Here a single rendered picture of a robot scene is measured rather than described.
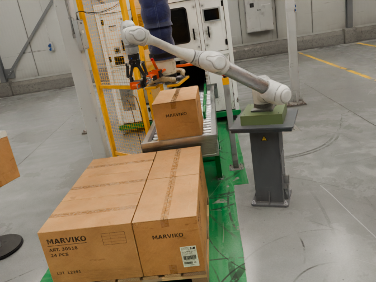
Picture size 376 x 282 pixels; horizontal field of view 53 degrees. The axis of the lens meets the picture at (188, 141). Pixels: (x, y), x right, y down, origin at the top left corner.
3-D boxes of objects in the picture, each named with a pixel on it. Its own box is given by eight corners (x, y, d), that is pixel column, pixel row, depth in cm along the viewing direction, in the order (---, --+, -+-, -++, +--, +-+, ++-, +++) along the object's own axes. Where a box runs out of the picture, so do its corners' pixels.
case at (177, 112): (167, 126, 404) (160, 90, 391) (203, 122, 400) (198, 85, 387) (159, 146, 348) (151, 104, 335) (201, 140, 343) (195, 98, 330)
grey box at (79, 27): (85, 48, 402) (78, 19, 392) (90, 48, 401) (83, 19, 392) (79, 51, 383) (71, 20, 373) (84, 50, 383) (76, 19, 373)
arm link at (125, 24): (121, 46, 250) (126, 46, 239) (116, 22, 245) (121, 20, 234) (136, 43, 254) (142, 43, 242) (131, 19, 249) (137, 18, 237)
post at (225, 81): (233, 167, 413) (221, 77, 381) (239, 165, 412) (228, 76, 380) (233, 169, 407) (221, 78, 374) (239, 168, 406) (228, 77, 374)
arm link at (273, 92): (281, 86, 297) (299, 90, 278) (272, 105, 299) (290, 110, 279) (202, 45, 261) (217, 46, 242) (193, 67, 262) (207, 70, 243)
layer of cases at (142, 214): (103, 197, 356) (93, 159, 343) (206, 186, 346) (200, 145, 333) (53, 285, 244) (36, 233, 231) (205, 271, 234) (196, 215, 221)
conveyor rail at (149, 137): (169, 103, 570) (167, 92, 564) (172, 103, 569) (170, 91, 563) (145, 163, 352) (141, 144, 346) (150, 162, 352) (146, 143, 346)
